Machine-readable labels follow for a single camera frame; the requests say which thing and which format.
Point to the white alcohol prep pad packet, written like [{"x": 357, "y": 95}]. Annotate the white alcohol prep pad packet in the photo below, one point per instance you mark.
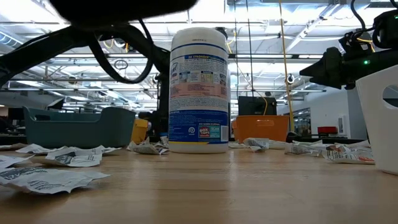
[
  {"x": 107, "y": 150},
  {"x": 256, "y": 144},
  {"x": 11, "y": 146},
  {"x": 46, "y": 180},
  {"x": 163, "y": 143},
  {"x": 9, "y": 161},
  {"x": 146, "y": 150},
  {"x": 35, "y": 149},
  {"x": 74, "y": 157}
]

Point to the orange plastic bin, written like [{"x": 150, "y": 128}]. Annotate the orange plastic bin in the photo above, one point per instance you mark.
[{"x": 261, "y": 127}]

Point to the green striped bandage wrapper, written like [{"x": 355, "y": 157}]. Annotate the green striped bandage wrapper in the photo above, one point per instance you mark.
[
  {"x": 237, "y": 145},
  {"x": 280, "y": 144}
]

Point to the white disinfecting wipes canister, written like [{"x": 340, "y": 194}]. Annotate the white disinfecting wipes canister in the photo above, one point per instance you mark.
[{"x": 199, "y": 93}]

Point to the black distant table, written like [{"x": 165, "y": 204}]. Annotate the black distant table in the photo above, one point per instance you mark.
[{"x": 329, "y": 137}]

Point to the white plastic bin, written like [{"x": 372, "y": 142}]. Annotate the white plastic bin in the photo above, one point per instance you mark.
[{"x": 373, "y": 130}]

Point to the red box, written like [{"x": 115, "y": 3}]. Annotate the red box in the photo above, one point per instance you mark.
[{"x": 327, "y": 130}]

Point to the yellow plastic bin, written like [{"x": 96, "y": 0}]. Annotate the yellow plastic bin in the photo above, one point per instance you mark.
[{"x": 140, "y": 130}]

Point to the plain white bandage wrapper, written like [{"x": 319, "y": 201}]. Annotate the plain white bandage wrapper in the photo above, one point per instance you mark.
[{"x": 311, "y": 143}]

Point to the round black ceiling camera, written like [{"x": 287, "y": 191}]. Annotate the round black ceiling camera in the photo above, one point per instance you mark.
[{"x": 290, "y": 78}]

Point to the black equipment box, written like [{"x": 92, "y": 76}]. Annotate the black equipment box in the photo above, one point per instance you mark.
[{"x": 255, "y": 105}]

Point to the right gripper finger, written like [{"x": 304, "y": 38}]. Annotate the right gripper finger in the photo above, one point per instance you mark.
[
  {"x": 326, "y": 63},
  {"x": 334, "y": 82}
]

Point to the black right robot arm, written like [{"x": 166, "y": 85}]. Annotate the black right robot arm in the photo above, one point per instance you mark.
[{"x": 387, "y": 31}]

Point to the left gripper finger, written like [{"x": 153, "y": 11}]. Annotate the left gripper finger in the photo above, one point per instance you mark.
[{"x": 163, "y": 121}]

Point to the teal plastic bin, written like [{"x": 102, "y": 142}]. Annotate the teal plastic bin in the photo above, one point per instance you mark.
[{"x": 77, "y": 130}]

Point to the white wall panel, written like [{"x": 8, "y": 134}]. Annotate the white wall panel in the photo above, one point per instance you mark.
[{"x": 342, "y": 124}]

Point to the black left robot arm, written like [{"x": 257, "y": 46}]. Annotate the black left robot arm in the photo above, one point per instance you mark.
[{"x": 46, "y": 46}]

